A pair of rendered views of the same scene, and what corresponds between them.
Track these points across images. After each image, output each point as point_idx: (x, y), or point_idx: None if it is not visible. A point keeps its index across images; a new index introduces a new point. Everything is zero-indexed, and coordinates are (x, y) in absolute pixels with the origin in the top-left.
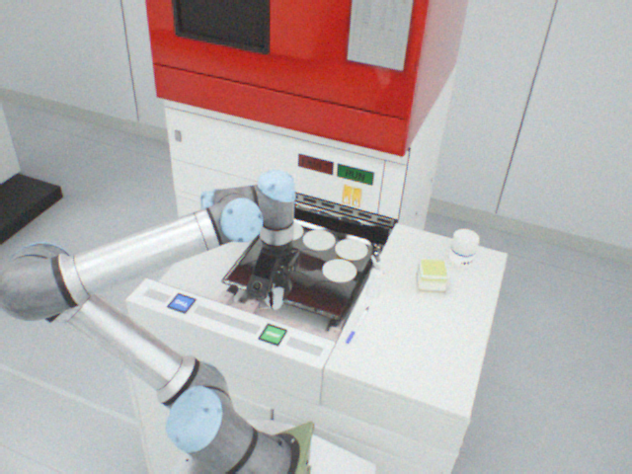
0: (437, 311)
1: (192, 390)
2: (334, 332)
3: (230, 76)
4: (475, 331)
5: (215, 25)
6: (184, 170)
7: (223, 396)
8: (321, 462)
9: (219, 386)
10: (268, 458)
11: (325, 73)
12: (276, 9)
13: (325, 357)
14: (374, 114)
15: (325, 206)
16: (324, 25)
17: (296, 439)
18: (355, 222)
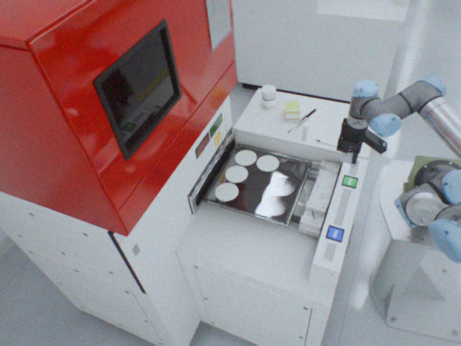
0: (312, 114)
1: (448, 186)
2: (325, 163)
3: (167, 143)
4: (323, 103)
5: (146, 114)
6: (147, 267)
7: (435, 179)
8: (398, 179)
9: (424, 184)
10: (450, 168)
11: (206, 72)
12: (177, 53)
13: (359, 158)
14: (225, 71)
15: (212, 163)
16: (199, 37)
17: (426, 163)
18: (224, 151)
